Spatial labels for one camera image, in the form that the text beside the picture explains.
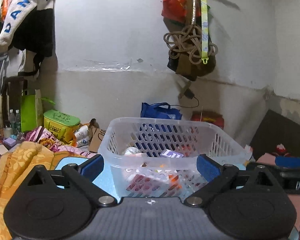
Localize coiled brown rope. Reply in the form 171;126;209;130
163;0;218;66

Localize red gift box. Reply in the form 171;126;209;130
191;110;225;130

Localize black charger with cable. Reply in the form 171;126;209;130
177;80;200;108

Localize clear plastic basket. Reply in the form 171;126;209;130
98;117;248;198

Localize brown hanging bag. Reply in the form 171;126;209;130
167;36;217;82

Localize red hanging bag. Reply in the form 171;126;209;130
161;0;202;23

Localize yellow-green gift box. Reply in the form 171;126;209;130
43;109;81;143

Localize white paper cup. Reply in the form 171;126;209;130
124;147;143;157

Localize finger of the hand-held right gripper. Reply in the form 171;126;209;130
274;156;300;168

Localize green shopping bag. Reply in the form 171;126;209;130
20;89;44;133

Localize dark wooden headboard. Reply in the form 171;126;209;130
249;109;300;161

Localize orange plastic bottle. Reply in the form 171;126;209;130
169;174;182;189

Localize red and black blanket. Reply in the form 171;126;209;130
275;144;294;157

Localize pink cloth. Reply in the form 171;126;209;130
255;152;278;166

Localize orange patterned blanket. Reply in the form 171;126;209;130
0;141;63;240

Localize dark wooden chair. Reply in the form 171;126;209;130
1;76;28;130

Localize brown cardboard box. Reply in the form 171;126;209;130
88;119;108;153

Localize white drink bottles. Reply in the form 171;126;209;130
73;125;90;147

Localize yellow-green strap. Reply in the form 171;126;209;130
199;0;211;65

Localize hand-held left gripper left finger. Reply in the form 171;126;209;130
27;154;117;208

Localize pink box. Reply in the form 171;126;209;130
126;174;170;194

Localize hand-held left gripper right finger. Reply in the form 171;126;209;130
183;154;282;207

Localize white printed jacket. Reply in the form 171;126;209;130
0;0;56;53

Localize blue shopping bag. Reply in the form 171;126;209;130
140;102;183;121

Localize purple box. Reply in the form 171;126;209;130
160;149;184;158

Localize black garment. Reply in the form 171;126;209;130
12;7;54;78

